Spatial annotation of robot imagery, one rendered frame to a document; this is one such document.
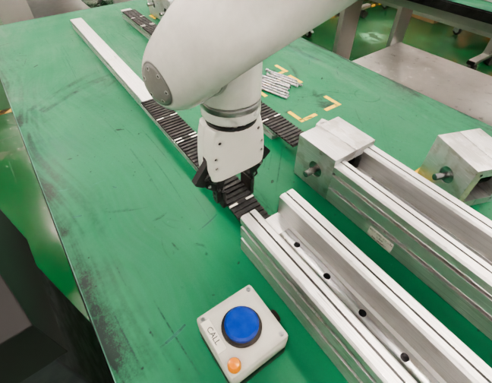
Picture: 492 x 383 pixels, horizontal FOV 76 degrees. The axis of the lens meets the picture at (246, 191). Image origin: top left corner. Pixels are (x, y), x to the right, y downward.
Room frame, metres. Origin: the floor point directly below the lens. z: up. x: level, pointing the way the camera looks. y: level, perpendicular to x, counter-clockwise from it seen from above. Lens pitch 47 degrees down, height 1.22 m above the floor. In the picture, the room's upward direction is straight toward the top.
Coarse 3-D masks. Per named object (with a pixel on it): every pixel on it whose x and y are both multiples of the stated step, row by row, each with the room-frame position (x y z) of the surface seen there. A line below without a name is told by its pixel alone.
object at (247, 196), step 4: (244, 192) 0.38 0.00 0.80; (248, 192) 0.39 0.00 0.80; (236, 196) 0.38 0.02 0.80; (240, 196) 0.38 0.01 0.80; (244, 196) 0.38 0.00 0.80; (248, 196) 0.38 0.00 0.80; (252, 196) 0.38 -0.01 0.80; (232, 200) 0.37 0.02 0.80; (236, 200) 0.37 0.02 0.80; (240, 200) 0.37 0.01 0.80; (244, 200) 0.37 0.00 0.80; (248, 200) 0.37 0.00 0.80; (228, 204) 0.36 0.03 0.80; (232, 204) 0.36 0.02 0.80; (236, 204) 0.36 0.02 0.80; (240, 204) 0.36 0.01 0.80; (232, 208) 0.35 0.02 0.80
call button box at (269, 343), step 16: (224, 304) 0.16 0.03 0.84; (240, 304) 0.16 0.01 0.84; (256, 304) 0.16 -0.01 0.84; (208, 320) 0.14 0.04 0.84; (224, 320) 0.14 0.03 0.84; (272, 320) 0.14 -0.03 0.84; (208, 336) 0.13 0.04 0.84; (224, 336) 0.13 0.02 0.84; (256, 336) 0.13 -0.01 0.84; (272, 336) 0.13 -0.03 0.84; (288, 336) 0.13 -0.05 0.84; (224, 352) 0.11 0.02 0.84; (240, 352) 0.11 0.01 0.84; (256, 352) 0.11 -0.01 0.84; (272, 352) 0.11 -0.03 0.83; (224, 368) 0.09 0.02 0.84; (256, 368) 0.10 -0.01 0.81
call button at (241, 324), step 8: (232, 312) 0.15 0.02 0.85; (240, 312) 0.15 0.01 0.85; (248, 312) 0.15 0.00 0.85; (232, 320) 0.14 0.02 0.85; (240, 320) 0.14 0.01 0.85; (248, 320) 0.14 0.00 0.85; (256, 320) 0.14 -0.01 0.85; (232, 328) 0.13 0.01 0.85; (240, 328) 0.13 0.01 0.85; (248, 328) 0.13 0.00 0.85; (256, 328) 0.13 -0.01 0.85; (232, 336) 0.12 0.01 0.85; (240, 336) 0.12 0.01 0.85; (248, 336) 0.12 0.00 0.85
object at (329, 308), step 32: (288, 192) 0.33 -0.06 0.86; (256, 224) 0.27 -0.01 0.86; (288, 224) 0.30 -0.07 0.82; (320, 224) 0.27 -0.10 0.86; (256, 256) 0.25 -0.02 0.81; (288, 256) 0.22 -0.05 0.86; (320, 256) 0.24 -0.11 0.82; (352, 256) 0.22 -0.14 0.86; (288, 288) 0.19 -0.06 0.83; (320, 288) 0.17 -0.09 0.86; (352, 288) 0.19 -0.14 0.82; (384, 288) 0.17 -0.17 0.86; (320, 320) 0.14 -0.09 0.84; (352, 320) 0.13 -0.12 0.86; (384, 320) 0.15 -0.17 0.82; (416, 320) 0.13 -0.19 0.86; (352, 352) 0.11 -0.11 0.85; (384, 352) 0.10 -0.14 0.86; (416, 352) 0.11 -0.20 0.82; (448, 352) 0.10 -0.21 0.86
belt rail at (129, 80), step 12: (84, 24) 1.20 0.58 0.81; (84, 36) 1.10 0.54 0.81; (96, 36) 1.09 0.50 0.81; (96, 48) 1.00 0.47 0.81; (108, 48) 1.00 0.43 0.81; (108, 60) 0.91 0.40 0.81; (120, 60) 0.91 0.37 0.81; (120, 72) 0.83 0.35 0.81; (132, 72) 0.83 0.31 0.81; (132, 84) 0.77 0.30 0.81; (144, 84) 0.77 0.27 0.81; (132, 96) 0.75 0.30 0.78; (144, 96) 0.71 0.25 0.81; (144, 108) 0.68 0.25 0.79
